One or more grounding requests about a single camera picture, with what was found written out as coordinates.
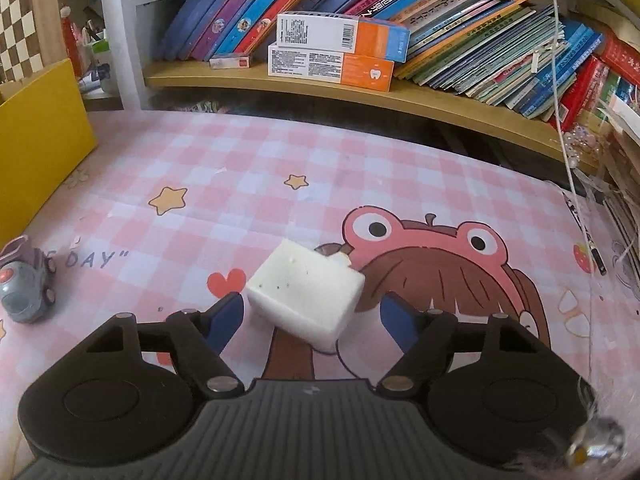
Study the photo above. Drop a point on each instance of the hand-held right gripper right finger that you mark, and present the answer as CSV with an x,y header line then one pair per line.
x,y
397,322

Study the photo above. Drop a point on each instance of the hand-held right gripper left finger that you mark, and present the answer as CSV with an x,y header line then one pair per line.
x,y
225,322

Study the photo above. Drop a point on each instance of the white sponge block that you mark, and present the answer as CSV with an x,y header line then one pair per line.
x,y
300,290

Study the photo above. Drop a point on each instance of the yellow cardboard box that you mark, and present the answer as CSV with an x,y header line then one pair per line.
x,y
35,135

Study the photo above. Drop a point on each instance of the pink printed desk mat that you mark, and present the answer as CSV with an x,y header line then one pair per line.
x,y
200,160

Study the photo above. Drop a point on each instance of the grey toy car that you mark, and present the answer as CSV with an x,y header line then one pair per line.
x,y
22,290

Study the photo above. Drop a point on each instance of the black white pen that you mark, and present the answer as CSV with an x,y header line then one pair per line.
x,y
600,262

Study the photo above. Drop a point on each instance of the furry bell charm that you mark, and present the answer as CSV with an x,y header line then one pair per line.
x,y
597,440

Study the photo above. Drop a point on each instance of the wooden bookshelf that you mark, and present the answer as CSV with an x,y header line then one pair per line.
x,y
225,80

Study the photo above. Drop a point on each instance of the stack of papers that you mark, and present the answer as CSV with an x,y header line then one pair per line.
x,y
625,200

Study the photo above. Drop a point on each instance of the small white red box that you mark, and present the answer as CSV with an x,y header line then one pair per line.
x,y
229,61

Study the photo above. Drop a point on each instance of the row of colourful books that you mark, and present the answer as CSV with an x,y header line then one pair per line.
x,y
475,45

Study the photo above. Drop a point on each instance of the orange blue white box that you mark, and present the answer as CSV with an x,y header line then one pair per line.
x,y
350,35

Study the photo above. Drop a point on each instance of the green white pen holder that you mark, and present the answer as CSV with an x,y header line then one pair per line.
x,y
102,55

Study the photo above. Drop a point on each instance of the wooden chessboard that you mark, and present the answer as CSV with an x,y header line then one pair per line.
x,y
20,20

